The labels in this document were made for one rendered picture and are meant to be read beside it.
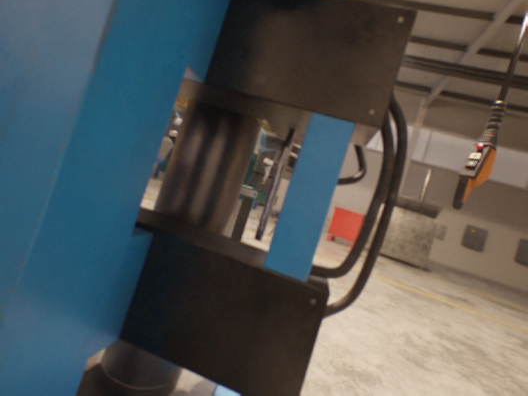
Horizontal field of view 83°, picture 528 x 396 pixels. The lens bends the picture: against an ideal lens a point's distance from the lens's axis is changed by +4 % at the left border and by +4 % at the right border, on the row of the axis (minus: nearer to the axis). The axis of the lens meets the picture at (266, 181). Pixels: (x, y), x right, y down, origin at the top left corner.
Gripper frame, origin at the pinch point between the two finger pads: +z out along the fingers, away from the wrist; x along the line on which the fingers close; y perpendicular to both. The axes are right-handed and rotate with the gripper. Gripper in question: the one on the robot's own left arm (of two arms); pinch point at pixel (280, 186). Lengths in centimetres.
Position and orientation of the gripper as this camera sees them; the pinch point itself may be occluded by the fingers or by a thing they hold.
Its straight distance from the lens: 116.4
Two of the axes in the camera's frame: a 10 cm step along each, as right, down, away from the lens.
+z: -3.4, 8.3, -4.4
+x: 9.1, 4.1, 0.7
